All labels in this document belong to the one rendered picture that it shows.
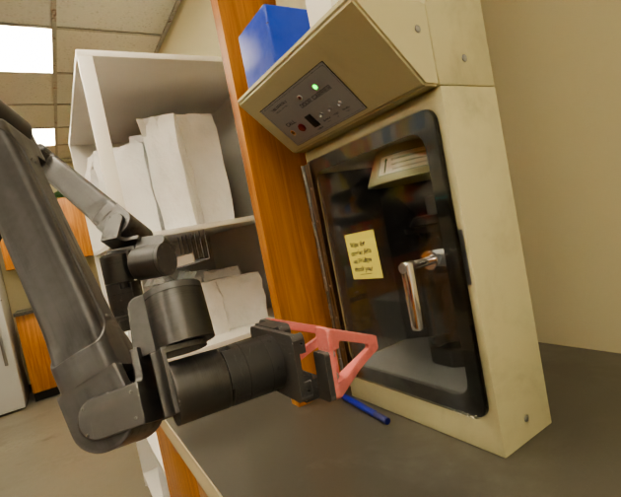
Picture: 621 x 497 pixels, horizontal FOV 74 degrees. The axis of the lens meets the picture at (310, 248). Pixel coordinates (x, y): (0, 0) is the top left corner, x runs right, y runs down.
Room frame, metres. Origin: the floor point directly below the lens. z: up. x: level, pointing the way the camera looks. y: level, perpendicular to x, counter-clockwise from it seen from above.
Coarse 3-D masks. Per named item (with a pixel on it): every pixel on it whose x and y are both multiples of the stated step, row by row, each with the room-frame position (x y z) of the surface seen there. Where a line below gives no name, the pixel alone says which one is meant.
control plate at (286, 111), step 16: (320, 64) 0.54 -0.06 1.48; (304, 80) 0.58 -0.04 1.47; (320, 80) 0.57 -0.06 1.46; (336, 80) 0.55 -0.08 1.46; (288, 96) 0.63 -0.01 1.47; (304, 96) 0.61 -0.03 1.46; (320, 96) 0.59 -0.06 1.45; (336, 96) 0.58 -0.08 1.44; (352, 96) 0.56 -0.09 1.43; (272, 112) 0.68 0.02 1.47; (288, 112) 0.66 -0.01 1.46; (304, 112) 0.64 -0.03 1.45; (336, 112) 0.61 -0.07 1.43; (352, 112) 0.59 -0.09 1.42; (288, 128) 0.70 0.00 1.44; (320, 128) 0.66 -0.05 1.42
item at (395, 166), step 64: (384, 128) 0.57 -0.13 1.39; (320, 192) 0.73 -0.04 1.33; (384, 192) 0.59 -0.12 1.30; (448, 192) 0.50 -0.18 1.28; (384, 256) 0.62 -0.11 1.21; (448, 256) 0.51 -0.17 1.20; (384, 320) 0.64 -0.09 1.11; (448, 320) 0.53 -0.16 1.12; (384, 384) 0.67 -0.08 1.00; (448, 384) 0.55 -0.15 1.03
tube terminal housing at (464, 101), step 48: (288, 0) 0.74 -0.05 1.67; (432, 0) 0.51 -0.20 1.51; (432, 48) 0.50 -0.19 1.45; (480, 48) 0.55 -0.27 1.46; (432, 96) 0.51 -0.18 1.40; (480, 96) 0.54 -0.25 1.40; (336, 144) 0.69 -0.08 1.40; (480, 144) 0.53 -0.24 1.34; (480, 192) 0.52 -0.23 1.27; (480, 240) 0.52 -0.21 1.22; (480, 288) 0.51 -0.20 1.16; (528, 288) 0.56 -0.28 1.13; (480, 336) 0.51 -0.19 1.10; (528, 336) 0.55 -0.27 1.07; (528, 384) 0.54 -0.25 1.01; (480, 432) 0.53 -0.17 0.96; (528, 432) 0.53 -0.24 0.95
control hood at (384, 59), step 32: (352, 0) 0.45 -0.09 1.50; (384, 0) 0.47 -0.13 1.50; (320, 32) 0.50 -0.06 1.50; (352, 32) 0.48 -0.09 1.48; (384, 32) 0.46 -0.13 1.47; (416, 32) 0.49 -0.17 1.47; (288, 64) 0.57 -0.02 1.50; (352, 64) 0.52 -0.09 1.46; (384, 64) 0.49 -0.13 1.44; (416, 64) 0.48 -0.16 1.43; (256, 96) 0.67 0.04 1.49; (384, 96) 0.54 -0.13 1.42; (416, 96) 0.53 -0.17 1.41
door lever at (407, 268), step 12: (432, 252) 0.53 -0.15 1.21; (408, 264) 0.51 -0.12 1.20; (420, 264) 0.52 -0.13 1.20; (432, 264) 0.54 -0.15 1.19; (408, 276) 0.51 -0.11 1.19; (408, 288) 0.51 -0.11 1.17; (408, 300) 0.52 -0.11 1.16; (420, 300) 0.51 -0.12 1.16; (408, 312) 0.52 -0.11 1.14; (420, 312) 0.51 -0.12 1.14; (420, 324) 0.51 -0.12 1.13
